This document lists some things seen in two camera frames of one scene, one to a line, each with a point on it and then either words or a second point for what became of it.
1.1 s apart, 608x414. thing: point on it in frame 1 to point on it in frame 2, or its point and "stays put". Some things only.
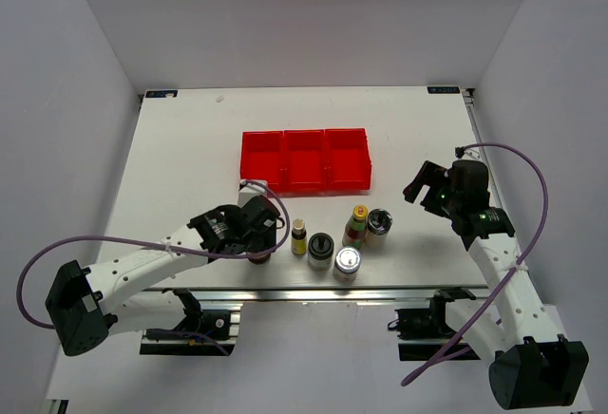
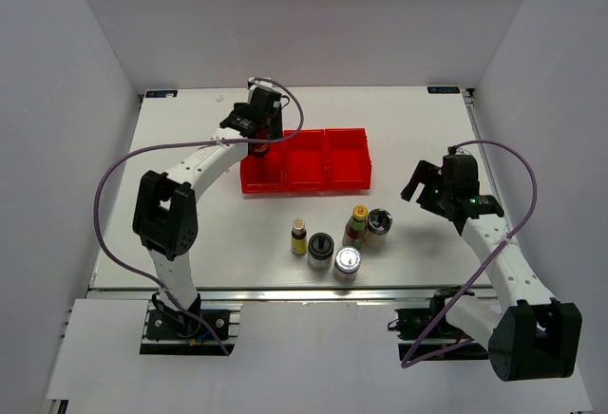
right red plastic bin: x=348 y=161 stays put
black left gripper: x=266 y=240 to x=276 y=126
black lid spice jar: x=320 y=252 stays put
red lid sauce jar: x=261 y=260 to x=258 y=149
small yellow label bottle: x=298 y=237 stays put
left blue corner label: x=161 y=94 stays put
